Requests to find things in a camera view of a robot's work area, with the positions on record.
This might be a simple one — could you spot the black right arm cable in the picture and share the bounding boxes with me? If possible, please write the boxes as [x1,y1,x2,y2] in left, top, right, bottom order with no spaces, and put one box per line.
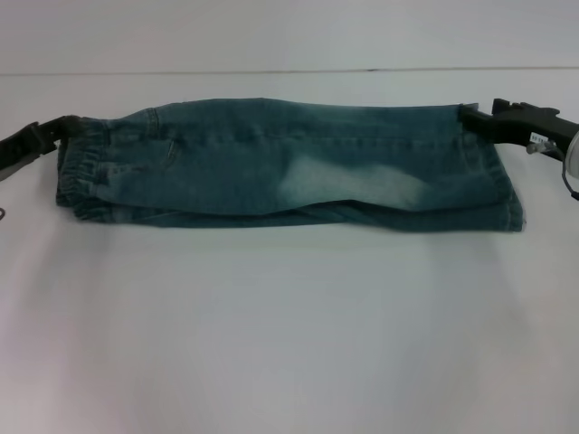
[558,165,579,201]

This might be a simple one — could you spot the blue denim shorts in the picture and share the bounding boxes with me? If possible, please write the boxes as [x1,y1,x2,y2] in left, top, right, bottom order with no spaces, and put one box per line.
[53,95,527,235]

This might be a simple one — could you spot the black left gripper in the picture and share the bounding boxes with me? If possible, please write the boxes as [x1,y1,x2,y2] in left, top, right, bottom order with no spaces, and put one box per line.
[0,115,86,183]

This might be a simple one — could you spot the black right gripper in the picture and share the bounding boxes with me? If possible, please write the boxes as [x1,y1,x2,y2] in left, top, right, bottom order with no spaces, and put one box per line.
[458,96,576,158]

